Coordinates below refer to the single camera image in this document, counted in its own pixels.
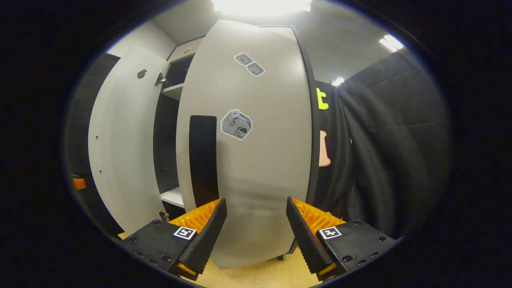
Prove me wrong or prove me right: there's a grey cabinet door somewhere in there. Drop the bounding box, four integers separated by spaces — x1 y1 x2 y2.
176 20 316 269
88 45 170 234

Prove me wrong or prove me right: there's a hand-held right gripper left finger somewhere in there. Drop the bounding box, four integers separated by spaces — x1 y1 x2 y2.
120 197 228 280

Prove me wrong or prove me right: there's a black backdrop cloth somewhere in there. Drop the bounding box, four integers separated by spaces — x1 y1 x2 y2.
66 52 450 240

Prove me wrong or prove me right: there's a light grey cabinet shelf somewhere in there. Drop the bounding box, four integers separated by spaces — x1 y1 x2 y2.
161 83 184 100
160 186 186 208

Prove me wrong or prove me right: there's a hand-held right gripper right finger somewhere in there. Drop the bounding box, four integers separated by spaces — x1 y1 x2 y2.
286 196 400 281

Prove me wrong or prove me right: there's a grey shoe cabinet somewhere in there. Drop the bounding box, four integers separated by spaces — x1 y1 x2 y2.
153 25 321 260

